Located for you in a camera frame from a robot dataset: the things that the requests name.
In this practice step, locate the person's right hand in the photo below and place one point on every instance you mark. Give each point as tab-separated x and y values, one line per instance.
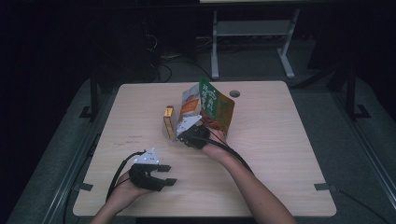
216	149

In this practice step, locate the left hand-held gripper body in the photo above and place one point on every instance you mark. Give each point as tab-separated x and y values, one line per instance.
144	179

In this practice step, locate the person's left hand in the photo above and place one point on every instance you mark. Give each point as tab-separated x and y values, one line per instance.
124	193

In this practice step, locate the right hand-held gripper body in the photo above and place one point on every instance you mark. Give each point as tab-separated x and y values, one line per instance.
194	137

